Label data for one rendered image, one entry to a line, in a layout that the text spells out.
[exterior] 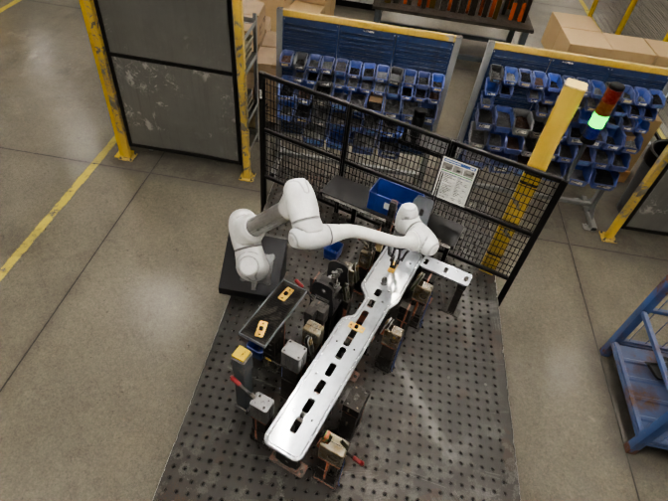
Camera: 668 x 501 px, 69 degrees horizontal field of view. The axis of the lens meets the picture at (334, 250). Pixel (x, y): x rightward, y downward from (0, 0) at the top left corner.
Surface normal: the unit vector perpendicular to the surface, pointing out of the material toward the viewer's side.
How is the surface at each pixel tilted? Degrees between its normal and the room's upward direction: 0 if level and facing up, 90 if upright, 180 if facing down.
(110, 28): 91
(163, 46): 92
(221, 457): 0
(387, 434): 0
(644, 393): 0
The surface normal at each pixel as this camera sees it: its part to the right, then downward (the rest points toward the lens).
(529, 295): 0.10, -0.69
